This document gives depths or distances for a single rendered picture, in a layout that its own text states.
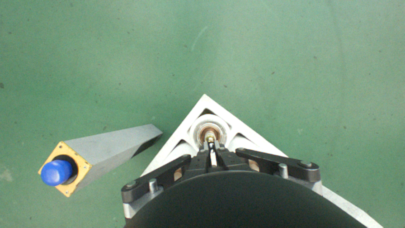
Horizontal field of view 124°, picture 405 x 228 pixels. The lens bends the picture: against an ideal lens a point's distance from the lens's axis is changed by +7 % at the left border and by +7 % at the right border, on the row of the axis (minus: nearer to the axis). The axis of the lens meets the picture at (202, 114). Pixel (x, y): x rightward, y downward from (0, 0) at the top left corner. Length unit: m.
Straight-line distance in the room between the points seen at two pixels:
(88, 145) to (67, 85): 0.55
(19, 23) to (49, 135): 0.55
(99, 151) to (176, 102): 0.32
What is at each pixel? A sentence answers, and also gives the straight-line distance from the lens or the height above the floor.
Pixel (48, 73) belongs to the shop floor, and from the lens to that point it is 0.92.
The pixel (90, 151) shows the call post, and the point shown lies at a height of 0.29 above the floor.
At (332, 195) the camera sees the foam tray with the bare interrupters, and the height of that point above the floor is 0.11.
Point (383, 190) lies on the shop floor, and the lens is 0.97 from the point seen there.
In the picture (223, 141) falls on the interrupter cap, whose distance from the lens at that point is 0.25.
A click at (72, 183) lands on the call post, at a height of 0.31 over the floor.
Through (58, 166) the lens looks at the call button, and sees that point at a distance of 0.30.
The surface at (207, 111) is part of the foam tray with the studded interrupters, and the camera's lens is 0.42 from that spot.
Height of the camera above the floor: 0.49
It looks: 88 degrees down
